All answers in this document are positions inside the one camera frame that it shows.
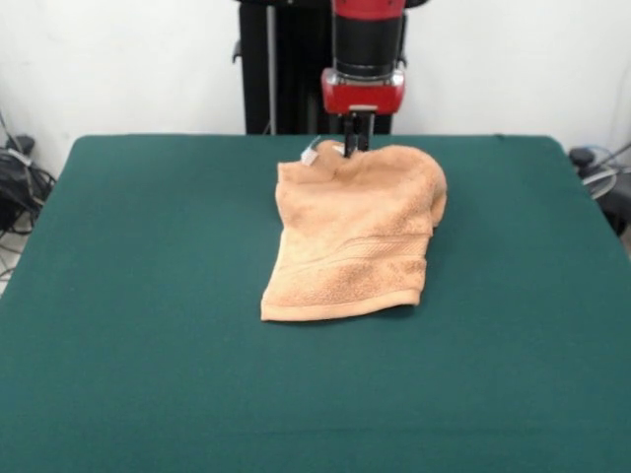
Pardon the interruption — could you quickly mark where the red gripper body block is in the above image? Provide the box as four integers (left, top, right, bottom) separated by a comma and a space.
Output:
320, 68, 409, 116

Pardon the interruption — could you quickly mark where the black cable bundle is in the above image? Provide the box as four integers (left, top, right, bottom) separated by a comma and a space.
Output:
0, 147, 56, 237

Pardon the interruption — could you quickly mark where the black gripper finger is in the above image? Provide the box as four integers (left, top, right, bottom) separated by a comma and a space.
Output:
356, 112, 373, 154
343, 112, 359, 160

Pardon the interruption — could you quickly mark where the dark green table cloth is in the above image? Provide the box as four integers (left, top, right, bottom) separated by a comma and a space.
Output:
0, 133, 631, 473

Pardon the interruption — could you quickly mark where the tan terry towel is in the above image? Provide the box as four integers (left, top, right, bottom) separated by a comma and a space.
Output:
259, 139, 450, 324

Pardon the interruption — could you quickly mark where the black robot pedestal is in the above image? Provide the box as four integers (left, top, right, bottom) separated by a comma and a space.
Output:
231, 0, 410, 136

